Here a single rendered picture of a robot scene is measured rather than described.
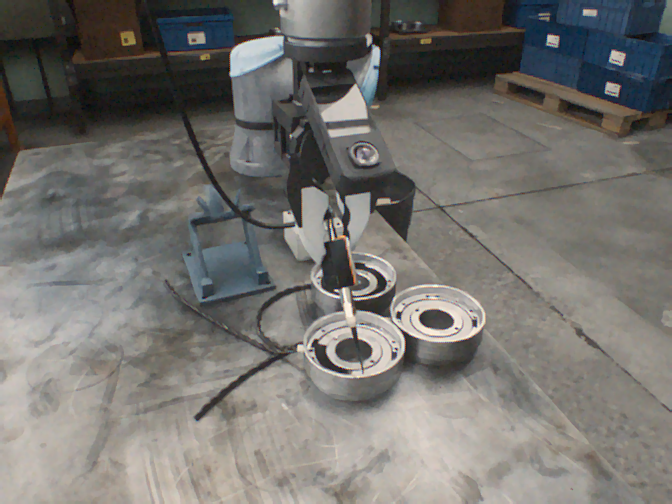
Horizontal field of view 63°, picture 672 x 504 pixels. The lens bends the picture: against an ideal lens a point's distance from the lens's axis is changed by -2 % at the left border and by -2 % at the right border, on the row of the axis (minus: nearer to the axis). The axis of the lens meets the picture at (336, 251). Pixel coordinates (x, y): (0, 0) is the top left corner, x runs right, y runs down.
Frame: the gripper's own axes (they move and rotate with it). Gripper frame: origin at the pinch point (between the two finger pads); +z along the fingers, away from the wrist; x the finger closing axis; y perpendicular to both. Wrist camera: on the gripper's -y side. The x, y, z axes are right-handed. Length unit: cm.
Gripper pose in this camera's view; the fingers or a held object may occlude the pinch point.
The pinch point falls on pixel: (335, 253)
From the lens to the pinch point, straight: 55.3
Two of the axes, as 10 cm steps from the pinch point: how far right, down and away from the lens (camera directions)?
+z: 0.0, 8.6, 5.2
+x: -9.2, 2.0, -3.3
